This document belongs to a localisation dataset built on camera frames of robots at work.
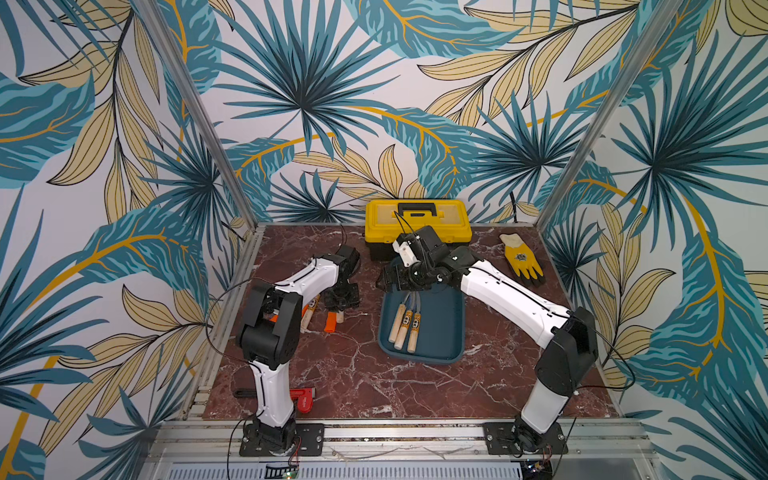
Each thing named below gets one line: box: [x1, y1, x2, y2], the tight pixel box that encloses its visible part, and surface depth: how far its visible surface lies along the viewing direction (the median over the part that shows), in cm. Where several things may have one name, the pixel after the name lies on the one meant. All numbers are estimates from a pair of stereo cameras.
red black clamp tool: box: [290, 388, 316, 414], surface depth 80 cm
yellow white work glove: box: [500, 233, 546, 287], surface depth 109 cm
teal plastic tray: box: [378, 283, 466, 365], surface depth 92 cm
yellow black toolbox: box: [364, 199, 473, 261], surface depth 101 cm
